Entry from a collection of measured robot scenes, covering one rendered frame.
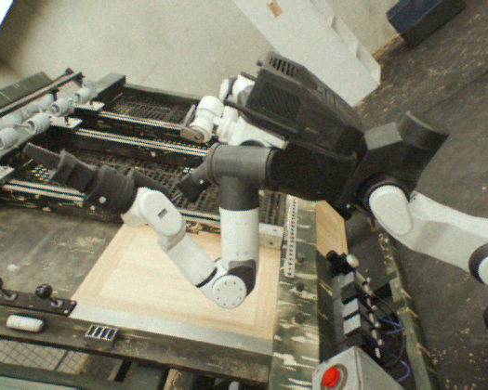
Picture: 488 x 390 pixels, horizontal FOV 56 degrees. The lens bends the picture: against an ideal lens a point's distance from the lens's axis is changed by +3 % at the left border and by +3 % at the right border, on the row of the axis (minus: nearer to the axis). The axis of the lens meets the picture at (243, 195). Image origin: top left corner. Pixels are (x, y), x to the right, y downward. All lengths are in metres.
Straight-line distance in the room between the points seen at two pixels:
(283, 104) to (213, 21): 5.84
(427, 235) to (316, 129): 0.42
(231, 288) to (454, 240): 0.62
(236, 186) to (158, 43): 6.38
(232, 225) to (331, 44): 4.28
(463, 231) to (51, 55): 7.56
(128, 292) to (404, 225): 0.79
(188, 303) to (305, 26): 4.14
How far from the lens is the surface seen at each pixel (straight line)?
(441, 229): 1.29
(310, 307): 1.35
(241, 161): 0.94
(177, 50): 7.18
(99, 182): 0.94
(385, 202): 1.18
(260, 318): 1.32
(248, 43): 6.80
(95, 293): 1.37
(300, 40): 5.17
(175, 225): 0.97
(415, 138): 1.16
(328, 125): 1.07
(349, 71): 5.23
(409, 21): 5.46
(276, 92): 1.05
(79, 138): 2.23
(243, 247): 1.00
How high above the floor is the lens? 1.52
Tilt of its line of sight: 15 degrees down
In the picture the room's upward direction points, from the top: 47 degrees counter-clockwise
